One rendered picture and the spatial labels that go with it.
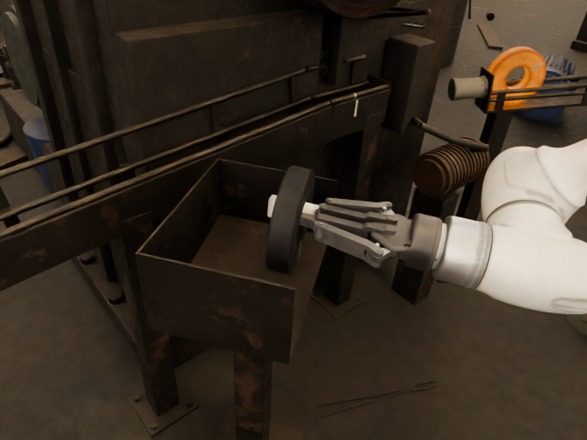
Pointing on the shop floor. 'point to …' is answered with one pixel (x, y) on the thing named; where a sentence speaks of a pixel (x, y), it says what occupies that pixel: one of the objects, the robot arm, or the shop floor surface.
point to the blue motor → (556, 66)
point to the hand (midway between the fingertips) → (293, 210)
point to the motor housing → (437, 202)
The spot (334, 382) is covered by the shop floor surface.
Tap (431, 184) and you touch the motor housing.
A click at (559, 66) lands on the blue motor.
